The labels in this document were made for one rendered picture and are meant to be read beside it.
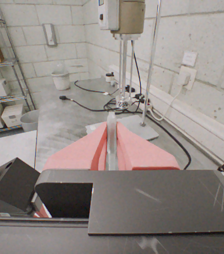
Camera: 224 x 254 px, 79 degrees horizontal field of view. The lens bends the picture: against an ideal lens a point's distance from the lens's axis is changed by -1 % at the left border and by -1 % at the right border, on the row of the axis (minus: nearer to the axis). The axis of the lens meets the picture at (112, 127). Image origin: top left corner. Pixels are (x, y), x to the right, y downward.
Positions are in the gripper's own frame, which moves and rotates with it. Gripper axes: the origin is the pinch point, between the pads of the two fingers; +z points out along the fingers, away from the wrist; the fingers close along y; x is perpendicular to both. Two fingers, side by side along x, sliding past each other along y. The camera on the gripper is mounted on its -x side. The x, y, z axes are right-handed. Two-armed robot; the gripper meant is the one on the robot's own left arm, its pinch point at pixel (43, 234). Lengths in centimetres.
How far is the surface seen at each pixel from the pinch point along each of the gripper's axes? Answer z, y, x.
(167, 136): 29, 40, -26
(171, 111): 25, 51, -33
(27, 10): -92, 217, 55
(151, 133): 25, 41, -20
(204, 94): 19, 44, -46
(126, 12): -19, 39, -30
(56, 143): 3.8, 36.1, 16.5
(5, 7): -106, 208, 73
